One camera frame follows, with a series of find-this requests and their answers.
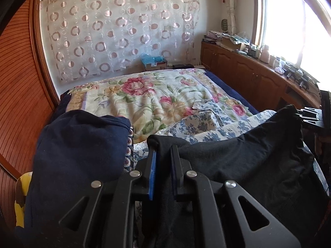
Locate black printed t-shirt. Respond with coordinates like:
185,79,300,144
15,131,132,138
141,105,331,248

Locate flat cardboard box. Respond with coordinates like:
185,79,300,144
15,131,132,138
219,38,243,51

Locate clutter on cabinet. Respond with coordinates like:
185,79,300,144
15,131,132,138
227,32,252,45

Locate yellow plush toy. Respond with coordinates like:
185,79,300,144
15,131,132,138
15,172,34,228

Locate wooden slatted wardrobe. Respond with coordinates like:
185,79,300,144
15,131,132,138
0,0,62,213

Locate small cardboard box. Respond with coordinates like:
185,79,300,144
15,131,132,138
141,60,168,72

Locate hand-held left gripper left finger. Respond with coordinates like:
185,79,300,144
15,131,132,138
59,148,158,248

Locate black tools on cabinet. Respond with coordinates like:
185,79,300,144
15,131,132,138
283,65,315,90

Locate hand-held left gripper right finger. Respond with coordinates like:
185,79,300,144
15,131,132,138
170,145,302,248

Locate sheer circle-pattern curtain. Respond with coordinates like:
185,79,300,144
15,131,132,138
42,0,205,82

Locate patterned window curtain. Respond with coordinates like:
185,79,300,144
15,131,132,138
223,0,237,36

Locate white plastic bottle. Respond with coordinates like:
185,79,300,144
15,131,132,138
260,45,271,63

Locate patterned woven cloth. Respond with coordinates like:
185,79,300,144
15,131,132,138
123,123,135,173

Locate pile of pink items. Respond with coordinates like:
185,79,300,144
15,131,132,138
203,30,223,43

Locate long wooden cabinet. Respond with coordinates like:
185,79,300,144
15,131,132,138
200,41,323,114

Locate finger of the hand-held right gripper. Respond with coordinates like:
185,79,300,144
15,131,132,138
300,117,325,130
298,107,323,119

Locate wooden-framed window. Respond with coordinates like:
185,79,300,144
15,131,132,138
254,0,331,83

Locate navy blue garment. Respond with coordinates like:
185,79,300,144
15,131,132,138
16,110,132,248

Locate pink floral bedsheet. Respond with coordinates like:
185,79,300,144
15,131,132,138
65,68,254,144

